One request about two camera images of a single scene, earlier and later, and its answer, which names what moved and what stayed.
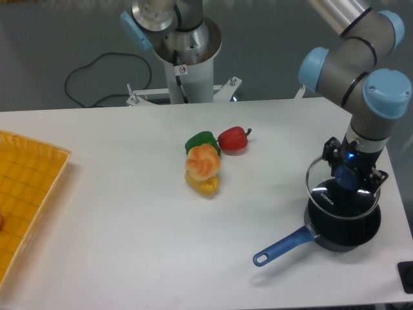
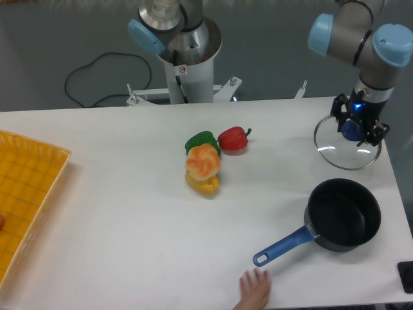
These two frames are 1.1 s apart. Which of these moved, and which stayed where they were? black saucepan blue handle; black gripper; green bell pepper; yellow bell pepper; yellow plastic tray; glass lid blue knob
Moved: glass lid blue knob; black gripper
Stayed: yellow plastic tray; green bell pepper; yellow bell pepper; black saucepan blue handle
